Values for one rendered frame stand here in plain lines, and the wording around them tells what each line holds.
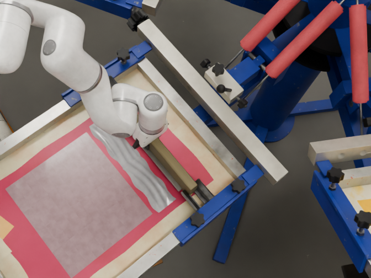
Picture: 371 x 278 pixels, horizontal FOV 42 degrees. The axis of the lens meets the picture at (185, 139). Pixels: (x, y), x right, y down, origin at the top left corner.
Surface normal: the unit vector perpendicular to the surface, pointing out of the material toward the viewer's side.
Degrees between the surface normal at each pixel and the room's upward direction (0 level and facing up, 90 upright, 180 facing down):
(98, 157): 0
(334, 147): 32
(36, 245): 0
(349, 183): 58
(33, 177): 0
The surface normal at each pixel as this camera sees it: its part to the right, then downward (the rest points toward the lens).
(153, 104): 0.10, -0.34
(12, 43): 0.74, -0.17
